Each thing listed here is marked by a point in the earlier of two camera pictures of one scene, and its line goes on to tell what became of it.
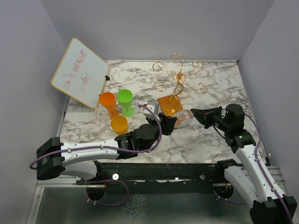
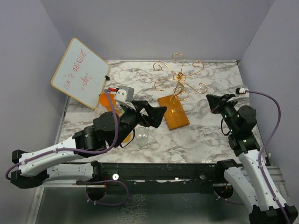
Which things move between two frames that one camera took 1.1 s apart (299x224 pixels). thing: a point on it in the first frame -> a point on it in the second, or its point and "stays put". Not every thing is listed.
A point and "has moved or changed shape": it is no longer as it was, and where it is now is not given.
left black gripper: [168, 124] -> [155, 114]
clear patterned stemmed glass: [183, 119] has moved or changed shape
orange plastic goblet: [108, 99] stays put
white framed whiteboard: [81, 73] stays put
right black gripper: [204, 115] -> [217, 102]
